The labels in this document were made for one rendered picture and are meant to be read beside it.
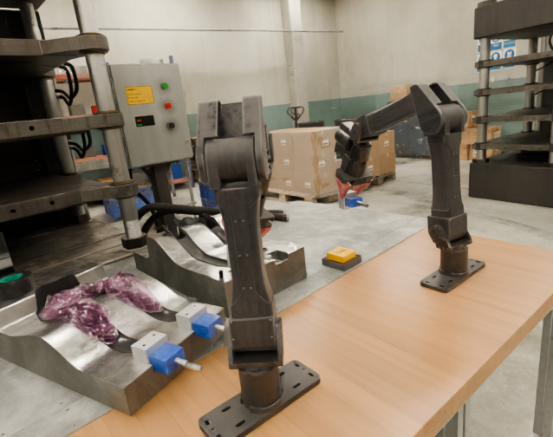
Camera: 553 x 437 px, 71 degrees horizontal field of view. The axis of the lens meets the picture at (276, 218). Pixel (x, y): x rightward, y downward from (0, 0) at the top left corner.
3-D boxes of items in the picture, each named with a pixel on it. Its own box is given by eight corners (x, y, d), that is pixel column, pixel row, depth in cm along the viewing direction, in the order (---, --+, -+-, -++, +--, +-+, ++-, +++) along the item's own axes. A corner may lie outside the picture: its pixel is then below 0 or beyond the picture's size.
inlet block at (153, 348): (213, 373, 65) (208, 345, 64) (193, 393, 61) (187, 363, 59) (158, 355, 72) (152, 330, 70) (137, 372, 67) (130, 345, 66)
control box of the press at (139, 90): (231, 362, 201) (182, 61, 161) (179, 394, 182) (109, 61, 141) (208, 347, 217) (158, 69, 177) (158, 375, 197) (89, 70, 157)
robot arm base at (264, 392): (187, 381, 56) (211, 406, 51) (290, 324, 68) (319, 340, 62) (197, 425, 58) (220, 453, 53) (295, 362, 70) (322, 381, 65)
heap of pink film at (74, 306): (172, 304, 84) (165, 271, 82) (101, 351, 69) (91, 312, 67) (96, 288, 97) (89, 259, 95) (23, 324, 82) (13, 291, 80)
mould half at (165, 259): (307, 277, 104) (302, 230, 100) (229, 319, 87) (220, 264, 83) (204, 244, 140) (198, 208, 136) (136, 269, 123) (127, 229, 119)
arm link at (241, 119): (232, 133, 81) (189, 92, 51) (275, 128, 81) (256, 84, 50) (237, 191, 82) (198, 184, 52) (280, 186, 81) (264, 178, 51)
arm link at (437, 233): (428, 224, 94) (448, 229, 89) (452, 216, 98) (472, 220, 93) (428, 248, 96) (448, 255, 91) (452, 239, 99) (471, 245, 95)
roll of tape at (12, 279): (42, 286, 88) (38, 272, 87) (5, 303, 82) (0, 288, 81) (25, 282, 92) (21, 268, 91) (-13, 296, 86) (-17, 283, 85)
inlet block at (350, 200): (374, 212, 120) (374, 195, 119) (361, 215, 118) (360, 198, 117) (351, 205, 132) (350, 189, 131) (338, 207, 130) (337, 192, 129)
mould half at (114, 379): (228, 330, 83) (220, 283, 80) (130, 416, 61) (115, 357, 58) (84, 296, 108) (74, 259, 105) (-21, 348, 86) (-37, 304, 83)
